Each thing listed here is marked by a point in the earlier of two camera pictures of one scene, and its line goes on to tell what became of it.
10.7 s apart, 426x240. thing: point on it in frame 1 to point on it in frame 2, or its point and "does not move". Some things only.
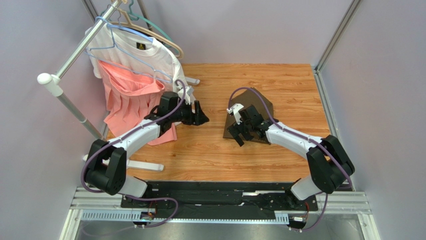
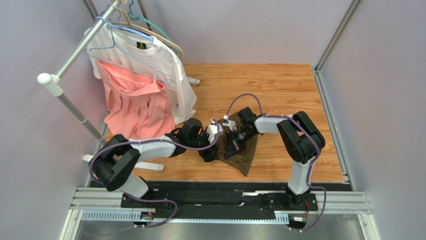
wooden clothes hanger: x=128 y=23 does not move
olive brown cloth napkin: x=246 y=97 to x=242 y=161
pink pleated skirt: x=130 y=96 does not move
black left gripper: x=198 y=118 to x=208 y=156
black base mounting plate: x=223 y=200 does not move
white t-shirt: x=150 y=56 does not move
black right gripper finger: x=244 y=135 to x=232 y=147
